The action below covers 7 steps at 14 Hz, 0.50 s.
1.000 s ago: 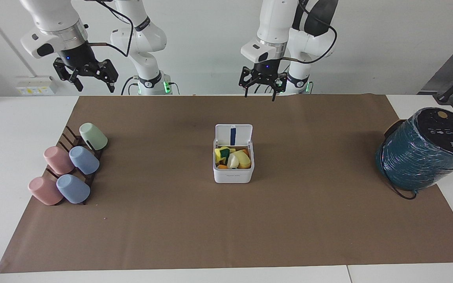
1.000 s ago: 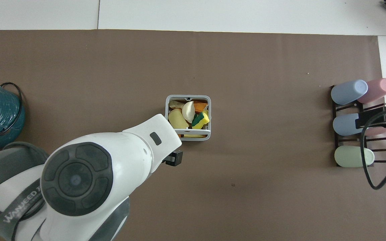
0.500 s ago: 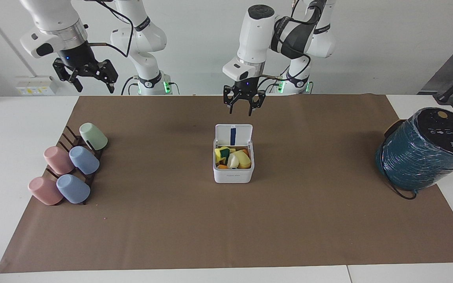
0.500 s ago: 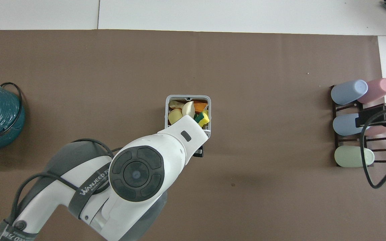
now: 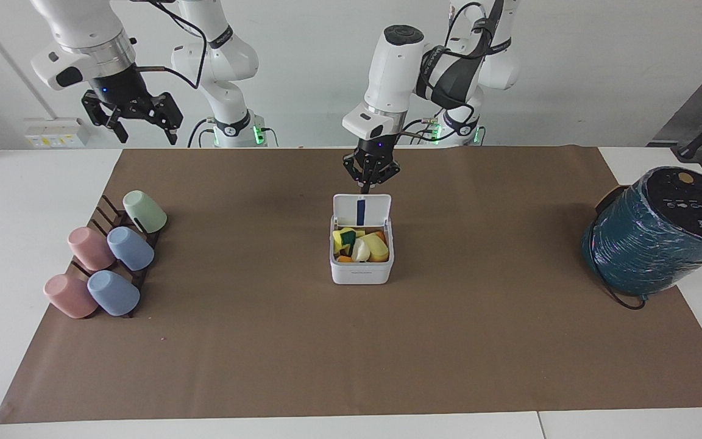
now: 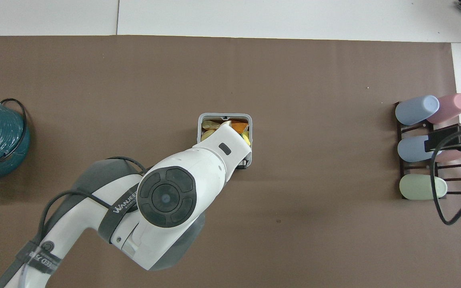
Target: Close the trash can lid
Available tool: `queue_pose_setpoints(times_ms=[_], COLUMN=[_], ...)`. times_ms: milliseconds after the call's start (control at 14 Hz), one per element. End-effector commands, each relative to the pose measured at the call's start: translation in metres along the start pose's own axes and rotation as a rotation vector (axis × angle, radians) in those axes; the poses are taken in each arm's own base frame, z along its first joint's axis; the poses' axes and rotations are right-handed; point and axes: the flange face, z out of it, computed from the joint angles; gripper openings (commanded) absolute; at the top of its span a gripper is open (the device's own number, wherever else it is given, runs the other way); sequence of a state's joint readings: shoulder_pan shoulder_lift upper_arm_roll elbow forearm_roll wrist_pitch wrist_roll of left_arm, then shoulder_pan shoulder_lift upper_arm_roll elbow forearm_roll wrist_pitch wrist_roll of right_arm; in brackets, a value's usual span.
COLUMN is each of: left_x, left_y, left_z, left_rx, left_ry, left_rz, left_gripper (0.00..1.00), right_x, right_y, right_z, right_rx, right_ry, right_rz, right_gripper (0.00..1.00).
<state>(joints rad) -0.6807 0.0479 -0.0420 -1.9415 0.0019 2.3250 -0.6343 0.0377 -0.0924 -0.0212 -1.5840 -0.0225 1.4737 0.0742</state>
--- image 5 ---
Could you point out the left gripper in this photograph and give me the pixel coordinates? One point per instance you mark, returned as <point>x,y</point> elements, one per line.
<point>376,148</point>

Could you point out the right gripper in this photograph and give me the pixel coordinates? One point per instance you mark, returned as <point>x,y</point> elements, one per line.
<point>118,88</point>

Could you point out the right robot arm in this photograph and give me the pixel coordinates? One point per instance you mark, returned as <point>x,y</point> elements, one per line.
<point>223,58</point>

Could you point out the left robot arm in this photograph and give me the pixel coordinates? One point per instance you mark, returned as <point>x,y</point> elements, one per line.
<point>390,73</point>

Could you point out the white trash can with lid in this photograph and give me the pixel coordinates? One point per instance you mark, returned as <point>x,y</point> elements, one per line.
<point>361,271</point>

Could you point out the yellow and green sponge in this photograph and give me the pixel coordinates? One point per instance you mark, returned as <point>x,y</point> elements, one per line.
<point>345,236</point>

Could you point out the yellow toy piece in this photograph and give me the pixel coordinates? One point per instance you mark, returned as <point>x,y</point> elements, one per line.
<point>379,247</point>

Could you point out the white toy piece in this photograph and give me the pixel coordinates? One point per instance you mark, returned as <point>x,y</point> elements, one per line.
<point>361,250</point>

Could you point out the orange toy piece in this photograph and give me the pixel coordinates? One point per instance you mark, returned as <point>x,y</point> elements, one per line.
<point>345,259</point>

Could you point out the green cup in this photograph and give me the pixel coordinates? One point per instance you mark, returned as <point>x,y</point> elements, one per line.
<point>145,210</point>

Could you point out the dark wooden cup rack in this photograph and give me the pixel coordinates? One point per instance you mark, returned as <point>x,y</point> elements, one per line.
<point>109,216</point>

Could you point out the blue cup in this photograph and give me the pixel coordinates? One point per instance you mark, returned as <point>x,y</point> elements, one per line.
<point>131,248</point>
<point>113,292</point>

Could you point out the pink cup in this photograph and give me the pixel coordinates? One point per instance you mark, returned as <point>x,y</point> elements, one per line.
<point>90,248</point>
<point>69,296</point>

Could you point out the teal wrapped cylinder appliance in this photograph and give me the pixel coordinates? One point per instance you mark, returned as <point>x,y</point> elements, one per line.
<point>655,244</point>

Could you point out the black stand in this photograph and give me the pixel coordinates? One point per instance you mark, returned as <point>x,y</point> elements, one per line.
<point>701,134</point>

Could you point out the white wall socket box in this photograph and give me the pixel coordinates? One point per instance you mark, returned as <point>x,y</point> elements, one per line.
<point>57,133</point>

